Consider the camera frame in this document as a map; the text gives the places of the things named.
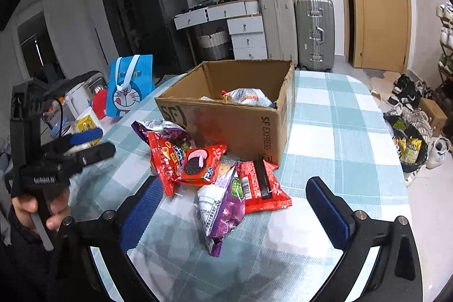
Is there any red ring snack bag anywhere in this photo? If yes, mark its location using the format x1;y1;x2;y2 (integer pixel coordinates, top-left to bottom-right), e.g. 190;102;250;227
148;132;185;197

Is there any dark purple candy bag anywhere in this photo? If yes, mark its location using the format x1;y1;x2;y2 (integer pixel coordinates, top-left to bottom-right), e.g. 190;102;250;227
131;119;195;149

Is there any red Oreo snack pack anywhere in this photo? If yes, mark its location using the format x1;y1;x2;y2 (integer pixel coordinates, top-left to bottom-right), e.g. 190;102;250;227
177;144;227;187

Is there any purple white snack bag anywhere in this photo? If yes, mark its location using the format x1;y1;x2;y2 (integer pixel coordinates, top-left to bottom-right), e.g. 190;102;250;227
195;163;246;258

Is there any red snack pack black stripe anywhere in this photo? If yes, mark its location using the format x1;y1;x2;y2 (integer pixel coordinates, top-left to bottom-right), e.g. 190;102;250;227
239;159;292;214

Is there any person's left hand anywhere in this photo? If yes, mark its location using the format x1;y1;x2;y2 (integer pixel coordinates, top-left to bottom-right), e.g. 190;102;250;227
10;187;72;236

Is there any yellow small box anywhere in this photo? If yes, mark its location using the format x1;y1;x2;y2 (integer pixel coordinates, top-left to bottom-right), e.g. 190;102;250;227
75;107;104;132

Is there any white mug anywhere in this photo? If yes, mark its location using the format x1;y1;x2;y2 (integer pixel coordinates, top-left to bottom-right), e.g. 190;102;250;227
65;83;92;119

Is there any blue Doraemon gift bag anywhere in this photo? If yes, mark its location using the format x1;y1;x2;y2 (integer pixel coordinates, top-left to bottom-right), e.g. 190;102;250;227
106;54;155;117

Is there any black trash bag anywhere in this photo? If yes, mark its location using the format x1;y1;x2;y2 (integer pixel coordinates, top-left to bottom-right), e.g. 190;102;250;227
383;113;428;173

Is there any white sneaker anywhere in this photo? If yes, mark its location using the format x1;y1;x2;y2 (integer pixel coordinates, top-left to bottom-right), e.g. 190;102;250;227
426;136;452;169

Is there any brown cardboard SF box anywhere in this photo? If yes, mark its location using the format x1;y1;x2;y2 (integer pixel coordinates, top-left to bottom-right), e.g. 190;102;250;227
155;60;295;165

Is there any black refrigerator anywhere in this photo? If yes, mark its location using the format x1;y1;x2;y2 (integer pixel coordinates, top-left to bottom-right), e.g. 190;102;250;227
131;0;194;77

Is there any checkered teal tablecloth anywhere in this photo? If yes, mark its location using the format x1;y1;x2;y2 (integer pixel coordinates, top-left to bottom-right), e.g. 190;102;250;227
67;70;415;302

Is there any grey laundry basket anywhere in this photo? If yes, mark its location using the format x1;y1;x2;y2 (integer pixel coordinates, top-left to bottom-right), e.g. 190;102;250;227
197;31;230;61

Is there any white snack bag in box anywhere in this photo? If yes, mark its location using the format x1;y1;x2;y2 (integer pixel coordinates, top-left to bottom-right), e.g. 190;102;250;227
221;88;276;108

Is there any brown cardboard box on floor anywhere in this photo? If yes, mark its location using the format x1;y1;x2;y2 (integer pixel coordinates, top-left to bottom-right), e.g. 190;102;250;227
419;98;447;137

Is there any white drawer desk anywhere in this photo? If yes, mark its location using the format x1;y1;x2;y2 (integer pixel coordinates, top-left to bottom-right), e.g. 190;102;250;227
174;0;267;60

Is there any beige ribbed suitcase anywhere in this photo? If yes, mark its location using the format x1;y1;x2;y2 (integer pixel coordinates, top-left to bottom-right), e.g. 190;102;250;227
260;0;298;66

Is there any silver ribbed suitcase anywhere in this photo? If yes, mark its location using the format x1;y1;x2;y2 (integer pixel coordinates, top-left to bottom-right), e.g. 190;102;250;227
295;0;336;72

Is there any shoe rack with shoes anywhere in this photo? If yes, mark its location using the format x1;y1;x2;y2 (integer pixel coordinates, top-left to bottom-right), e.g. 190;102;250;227
436;1;453;79

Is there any wooden door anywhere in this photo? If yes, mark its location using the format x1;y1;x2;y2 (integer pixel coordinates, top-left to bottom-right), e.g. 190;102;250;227
352;0;411;73

